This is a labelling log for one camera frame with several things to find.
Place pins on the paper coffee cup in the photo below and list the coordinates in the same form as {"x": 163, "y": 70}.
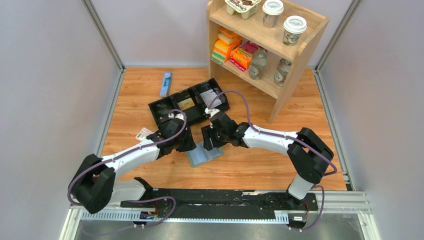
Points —
{"x": 293, "y": 26}
{"x": 272, "y": 9}

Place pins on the orange snack box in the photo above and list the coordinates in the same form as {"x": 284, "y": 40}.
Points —
{"x": 242, "y": 55}

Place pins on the teal leather card holder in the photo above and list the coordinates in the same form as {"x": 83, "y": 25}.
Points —
{"x": 200, "y": 155}

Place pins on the stacked colourful sponges pack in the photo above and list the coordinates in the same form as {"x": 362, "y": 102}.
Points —
{"x": 227, "y": 41}

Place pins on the silver VIP card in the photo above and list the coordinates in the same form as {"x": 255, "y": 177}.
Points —
{"x": 208, "y": 96}

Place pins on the paper coffee cup left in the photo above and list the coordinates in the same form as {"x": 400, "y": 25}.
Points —
{"x": 272, "y": 9}

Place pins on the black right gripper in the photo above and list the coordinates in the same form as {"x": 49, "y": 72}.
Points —
{"x": 206, "y": 134}

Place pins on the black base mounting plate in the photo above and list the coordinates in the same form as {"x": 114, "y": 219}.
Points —
{"x": 221, "y": 203}

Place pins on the gold card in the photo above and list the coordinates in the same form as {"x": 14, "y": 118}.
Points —
{"x": 186, "y": 104}

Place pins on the paper coffee cup right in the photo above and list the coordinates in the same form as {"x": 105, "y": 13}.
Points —
{"x": 293, "y": 26}

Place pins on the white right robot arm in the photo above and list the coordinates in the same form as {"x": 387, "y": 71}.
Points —
{"x": 309, "y": 155}

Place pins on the chocolate pudding cup pack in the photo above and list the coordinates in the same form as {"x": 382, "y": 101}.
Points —
{"x": 246, "y": 8}

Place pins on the blue rectangular box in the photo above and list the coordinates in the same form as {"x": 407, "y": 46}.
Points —
{"x": 166, "y": 84}

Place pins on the glass bottle left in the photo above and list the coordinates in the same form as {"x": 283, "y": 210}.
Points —
{"x": 258, "y": 63}

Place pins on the black three-compartment tray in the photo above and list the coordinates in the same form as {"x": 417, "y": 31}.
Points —
{"x": 161, "y": 108}

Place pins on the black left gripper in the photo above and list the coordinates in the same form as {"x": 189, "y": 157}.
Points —
{"x": 190, "y": 144}

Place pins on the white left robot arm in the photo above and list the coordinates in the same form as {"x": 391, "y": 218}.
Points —
{"x": 94, "y": 184}

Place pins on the glass bottle right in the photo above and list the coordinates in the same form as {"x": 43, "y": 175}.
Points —
{"x": 282, "y": 71}

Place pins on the glass bottle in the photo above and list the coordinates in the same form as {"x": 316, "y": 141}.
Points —
{"x": 258, "y": 63}
{"x": 282, "y": 71}

